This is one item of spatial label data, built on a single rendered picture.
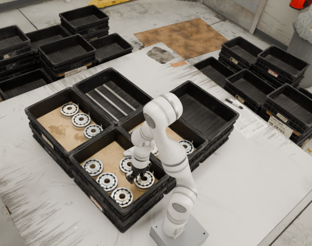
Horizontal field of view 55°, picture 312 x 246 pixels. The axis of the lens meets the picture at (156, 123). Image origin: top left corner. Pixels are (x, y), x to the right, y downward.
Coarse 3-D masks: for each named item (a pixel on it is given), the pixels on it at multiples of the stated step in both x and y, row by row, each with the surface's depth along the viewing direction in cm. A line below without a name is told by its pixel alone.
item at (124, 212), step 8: (112, 128) 157; (128, 136) 154; (88, 144) 148; (72, 160) 141; (152, 160) 146; (80, 168) 139; (88, 176) 136; (168, 176) 141; (96, 184) 134; (160, 184) 140; (104, 192) 132; (144, 192) 134; (112, 200) 130; (136, 200) 131; (120, 208) 128; (128, 208) 128
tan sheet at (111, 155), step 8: (112, 144) 162; (104, 152) 158; (112, 152) 159; (120, 152) 160; (104, 160) 155; (112, 160) 156; (120, 160) 156; (104, 168) 152; (112, 168) 152; (120, 176) 150; (120, 184) 147; (128, 184) 147; (136, 192) 145
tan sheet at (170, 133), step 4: (140, 124) 174; (168, 128) 174; (128, 132) 169; (168, 132) 172; (172, 132) 173; (168, 136) 170; (172, 136) 171; (176, 136) 171; (176, 140) 169; (160, 160) 159
